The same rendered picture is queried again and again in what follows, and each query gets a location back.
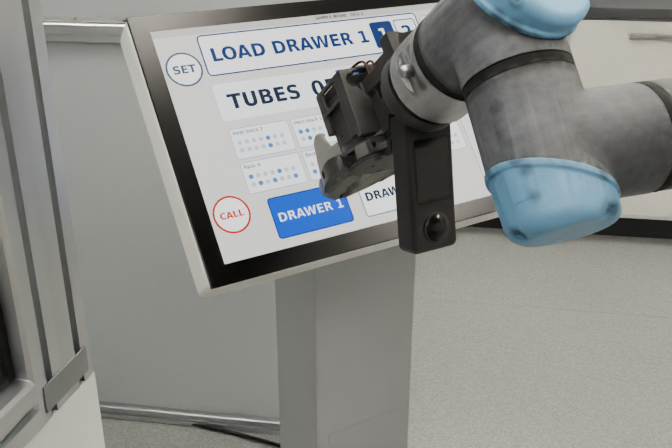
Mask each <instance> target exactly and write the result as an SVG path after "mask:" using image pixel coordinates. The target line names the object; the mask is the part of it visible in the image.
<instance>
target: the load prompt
mask: <svg viewBox="0 0 672 448"><path fill-rule="evenodd" d="M418 24H419V23H418V20H417V18H416V15H415V13H414V12H409V13H400V14H391V15H381V16H372V17H363V18H353V19H344V20H335V21H326V22H316V23H307V24H298V25H288V26H279V27H270V28H261V29H251V30H242V31H233V32H223V33H214V34H205V35H196V36H195V38H196V41H197V44H198V47H199V50H200V53H201V56H202V59H203V62H204V65H205V68H206V71H207V74H208V77H214V76H221V75H229V74H236V73H244V72H251V71H258V70H266V69H273V68H280V67H288V66H295V65H303V64H310V63H317V62H325V61H332V60H339V59H347V58H354V57H361V56H369V55H376V54H383V51H382V48H381V45H380V42H379V40H380V39H381V37H382V36H383V35H384V34H385V33H386V32H390V31H399V32H406V31H409V30H414V29H415V28H416V27H417V25H418Z"/></svg>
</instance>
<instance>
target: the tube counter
mask: <svg viewBox="0 0 672 448"><path fill-rule="evenodd" d="M352 66H353V65H352ZM352 66H345V67H338V68H331V69H324V70H317V71H310V72H304V74H305V77H306V80H307V83H308V85H309V88H310V91H311V94H312V96H313V99H314V102H315V105H316V106H319V105H318V102H317V99H316V96H317V95H318V94H319V93H320V91H321V90H322V89H323V88H324V87H325V85H326V84H327V83H328V82H329V80H330V79H331V78H332V77H333V76H334V74H335V73H336V72H337V71H338V70H340V69H349V68H351V67H352Z"/></svg>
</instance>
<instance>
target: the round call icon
mask: <svg viewBox="0 0 672 448"><path fill-rule="evenodd" d="M206 202H207V205H208V208H209V211H210V214H211V217H212V220H213V223H214V226H215V230H216V233H217V236H218V239H221V238H225V237H229V236H233V235H237V234H241V233H246V232H250V231H254V230H258V229H257V226H256V223H255V220H254V217H253V214H252V211H251V208H250V205H249V202H248V199H247V196H246V193H245V191H242V192H237V193H233V194H228V195H223V196H219V197H214V198H209V199H206Z"/></svg>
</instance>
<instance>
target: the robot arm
mask: <svg viewBox="0 0 672 448"><path fill-rule="evenodd" d="M589 8H590V2H589V0H440V1H439V2H438V3H437V5H436V6H435V7H434V8H433V9H432V10H431V11H430V12H429V13H428V14H427V15H426V17H425V18H424V19H423V20H422V21H421V22H420V23H419V24H418V25H417V27H416V28H415V29H414V30H409V31H406V32H399V31H390V32H386V33H385V34H384V35H383V36H382V37H381V39H380V40H379V42H380V45H381V48H382V51H383V54H382V55H381V56H380V57H379V58H378V59H377V60H376V61H375V63H374V62H373V61H372V60H368V61H367V62H365V61H358V62H357V63H355V64H354V65H353V66H352V67H351V68H349V69H340V70H338V71H337V72H336V73H335V74H334V76H333V77H332V78H331V79H330V80H329V82H328V83H327V84H326V85H325V87H324V88H323V89H322V90H321V91H320V93H319V94H318V95H317V96H316V99H317V102H318V105H319V108H320V111H321V114H322V118H323V121H324V124H325V127H326V130H327V133H328V136H329V137H332V136H336V139H337V142H336V143H335V144H334V145H333V146H331V145H330V144H329V142H328V141H327V140H326V139H325V137H324V136H323V135H322V134H321V133H319V134H317V135H316V136H315V138H314V149H315V153H316V158H317V163H318V167H319V172H320V176H321V178H320V180H319V188H320V191H321V194H322V195H323V196H324V197H327V198H330V199H333V200H337V199H340V198H346V197H348V196H350V195H352V194H355V193H357V192H359V191H362V190H364V189H366V188H368V187H370V186H372V185H374V184H376V183H377V182H381V181H383V180H385V179H387V178H389V177H391V176H392V175H394V179H395V194H396V209H397V224H398V239H399V247H400V248H401V249H402V250H403V251H406V252H409V253H412V254H420V253H424V252H428V251H432V250H436V249H439V248H443V247H447V246H451V245H453V244H454V243H455V241H456V226H455V206H454V187H453V168H452V149H451V130H450V124H451V123H452V122H455V121H458V120H459V119H461V118H462V117H464V116H465V115H466V114H469V118H470V121H471V125H472V128H473V132H474V136H475V139H476V143H477V147H478V150H479V154H480V157H481V161H482V165H483V168H484V172H485V176H484V181H485V185H486V188H487V190H488V191H489V192H490V193H491V195H492V198H493V201H494V204H495V207H496V210H497V213H498V216H499V219H500V222H501V225H502V228H503V231H504V233H505V235H506V236H507V237H508V238H509V240H511V241H512V242H513V243H515V244H517V245H520V246H525V247H539V246H547V245H553V244H558V243H561V242H564V241H568V240H572V239H578V238H581V237H584V236H587V235H590V234H593V233H596V232H598V231H601V230H603V229H605V228H607V227H609V226H611V225H612V224H614V223H615V222H616V221H617V220H618V219H619V217H620V215H621V213H622V206H621V202H620V198H624V197H630V196H637V195H643V194H649V193H652V192H658V191H663V190H670V189H672V78H665V79H657V80H649V81H640V82H633V83H627V84H619V85H611V86H602V87H593V88H584V87H583V85H582V82H581V79H580V76H579V73H578V70H577V67H576V64H575V61H574V58H573V55H572V52H571V49H570V46H569V44H568V41H567V38H566V37H567V36H568V35H570V34H571V33H573V32H574V31H575V29H576V28H577V25H578V23H579V22H580V21H582V19H583V18H584V17H585V16H586V14H587V12H588V10H589ZM369 62H371V63H372V64H368V63H369ZM360 63H363V64H364V65H358V64H360ZM355 72H358V73H357V74H354V73H355ZM332 85H333V86H332ZM331 86H332V87H331ZM330 87H331V88H330ZM327 91H328V92H327ZM326 92H327V93H326ZM325 93H326V94H325Z"/></svg>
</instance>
